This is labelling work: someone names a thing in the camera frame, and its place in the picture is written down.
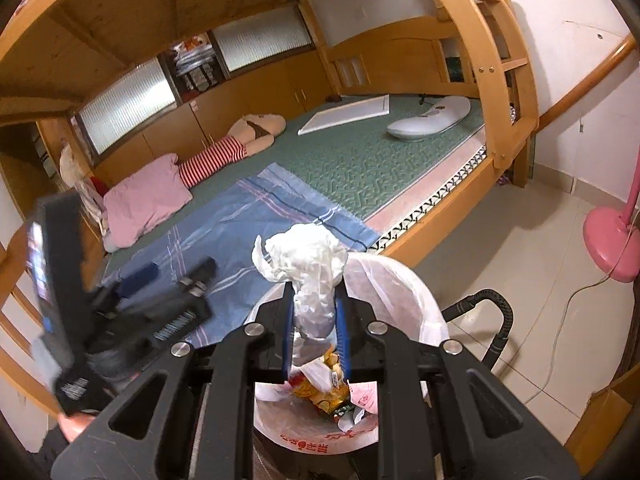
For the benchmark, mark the person's left hand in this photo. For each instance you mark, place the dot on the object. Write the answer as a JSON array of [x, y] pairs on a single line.
[[77, 425]]

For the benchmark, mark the white handheld appliance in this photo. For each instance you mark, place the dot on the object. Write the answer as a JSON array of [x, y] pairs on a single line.
[[430, 117]]

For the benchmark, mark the ribbed glass window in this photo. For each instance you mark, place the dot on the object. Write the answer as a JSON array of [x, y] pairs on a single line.
[[125, 110], [260, 40]]

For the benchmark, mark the wooden bunk bed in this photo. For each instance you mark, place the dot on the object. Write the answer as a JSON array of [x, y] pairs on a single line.
[[500, 60]]

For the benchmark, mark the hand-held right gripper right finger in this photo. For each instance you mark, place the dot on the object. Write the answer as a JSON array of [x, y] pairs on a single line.
[[344, 345]]

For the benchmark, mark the striped plush doll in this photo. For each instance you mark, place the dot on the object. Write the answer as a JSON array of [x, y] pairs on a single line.
[[220, 157]]

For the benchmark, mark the white tissue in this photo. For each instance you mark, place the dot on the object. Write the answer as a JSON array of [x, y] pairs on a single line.
[[310, 260]]

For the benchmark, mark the person's left forearm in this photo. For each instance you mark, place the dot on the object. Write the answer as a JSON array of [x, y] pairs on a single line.
[[52, 455]]

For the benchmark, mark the wooden wall cabinet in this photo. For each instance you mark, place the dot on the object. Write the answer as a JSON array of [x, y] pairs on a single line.
[[165, 140]]

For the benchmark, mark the trash bin with white liner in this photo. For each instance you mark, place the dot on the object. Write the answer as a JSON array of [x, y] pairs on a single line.
[[400, 290]]

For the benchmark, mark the blue striped sheet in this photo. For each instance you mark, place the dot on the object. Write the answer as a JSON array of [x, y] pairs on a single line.
[[240, 220]]

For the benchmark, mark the green bed mat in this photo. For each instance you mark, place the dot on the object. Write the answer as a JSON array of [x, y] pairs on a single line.
[[375, 160]]

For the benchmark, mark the yellow snack bag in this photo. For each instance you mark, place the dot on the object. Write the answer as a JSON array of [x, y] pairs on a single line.
[[320, 395]]

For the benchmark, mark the pink pillow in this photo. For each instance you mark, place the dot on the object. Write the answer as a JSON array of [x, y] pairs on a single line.
[[145, 200]]

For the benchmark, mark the white flat board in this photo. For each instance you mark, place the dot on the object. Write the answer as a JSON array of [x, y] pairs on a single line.
[[345, 114]]

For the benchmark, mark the pink floor fan stand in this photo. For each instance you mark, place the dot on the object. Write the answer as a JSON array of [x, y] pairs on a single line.
[[612, 245]]

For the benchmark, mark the wooden wall rail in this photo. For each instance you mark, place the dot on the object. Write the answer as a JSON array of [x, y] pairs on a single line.
[[585, 82]]

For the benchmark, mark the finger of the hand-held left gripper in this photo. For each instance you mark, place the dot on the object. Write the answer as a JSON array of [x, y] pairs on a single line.
[[145, 275], [160, 327]]

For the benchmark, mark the cardboard box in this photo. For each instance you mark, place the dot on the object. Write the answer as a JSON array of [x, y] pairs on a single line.
[[605, 410]]

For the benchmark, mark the white cloth bundle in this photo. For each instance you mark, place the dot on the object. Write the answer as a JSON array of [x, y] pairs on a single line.
[[72, 167]]

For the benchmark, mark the pink packet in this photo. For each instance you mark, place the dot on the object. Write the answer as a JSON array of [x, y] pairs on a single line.
[[365, 395]]

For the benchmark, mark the white hanging cloth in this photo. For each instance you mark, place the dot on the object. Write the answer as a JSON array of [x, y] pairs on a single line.
[[92, 205]]

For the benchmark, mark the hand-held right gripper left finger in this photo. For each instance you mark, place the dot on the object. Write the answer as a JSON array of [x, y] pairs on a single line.
[[287, 340]]

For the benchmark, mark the stack of books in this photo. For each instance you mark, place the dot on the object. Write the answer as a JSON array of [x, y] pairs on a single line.
[[195, 65]]

